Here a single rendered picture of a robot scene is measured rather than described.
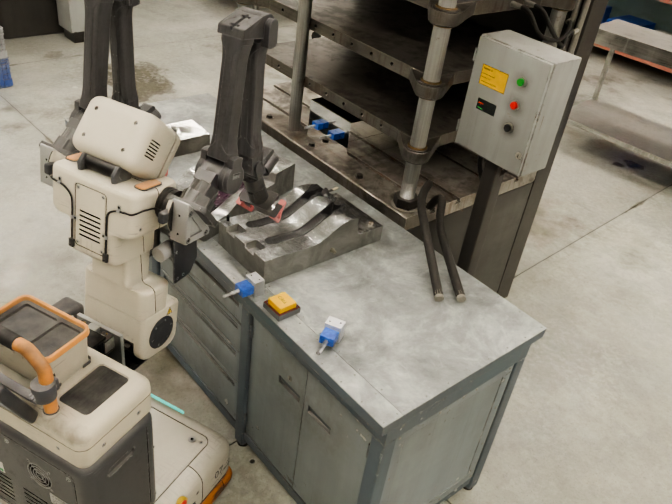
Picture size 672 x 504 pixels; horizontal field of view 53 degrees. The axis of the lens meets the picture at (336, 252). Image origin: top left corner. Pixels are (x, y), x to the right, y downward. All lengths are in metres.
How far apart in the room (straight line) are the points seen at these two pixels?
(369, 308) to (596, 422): 1.42
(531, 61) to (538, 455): 1.54
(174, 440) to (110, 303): 0.57
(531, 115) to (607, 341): 1.62
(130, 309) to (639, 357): 2.51
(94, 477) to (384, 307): 0.93
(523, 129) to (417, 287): 0.63
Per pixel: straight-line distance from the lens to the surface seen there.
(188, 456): 2.30
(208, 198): 1.69
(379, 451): 1.89
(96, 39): 1.93
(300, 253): 2.12
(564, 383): 3.28
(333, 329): 1.90
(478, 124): 2.45
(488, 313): 2.16
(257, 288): 2.03
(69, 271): 3.52
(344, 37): 2.80
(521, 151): 2.36
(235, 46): 1.65
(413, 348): 1.96
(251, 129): 1.79
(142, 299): 1.91
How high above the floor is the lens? 2.09
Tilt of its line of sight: 34 degrees down
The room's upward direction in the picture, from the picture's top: 8 degrees clockwise
